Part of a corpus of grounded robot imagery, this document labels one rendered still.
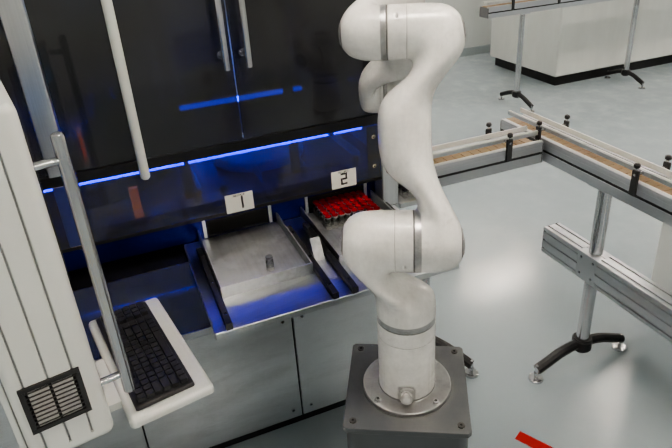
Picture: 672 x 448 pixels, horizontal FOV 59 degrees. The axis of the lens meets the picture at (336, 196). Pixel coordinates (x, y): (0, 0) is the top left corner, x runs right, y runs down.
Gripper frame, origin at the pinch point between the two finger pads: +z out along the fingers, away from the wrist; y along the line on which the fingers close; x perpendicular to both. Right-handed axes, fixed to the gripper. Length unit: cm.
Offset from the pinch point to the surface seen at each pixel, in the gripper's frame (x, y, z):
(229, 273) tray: -13, 50, 22
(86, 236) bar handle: 23, 80, -17
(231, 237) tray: -33, 44, 22
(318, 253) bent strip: -8.2, 24.0, 20.5
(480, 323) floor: -53, -67, 110
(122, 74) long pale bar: -21, 66, -36
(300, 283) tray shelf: 1.0, 32.9, 22.4
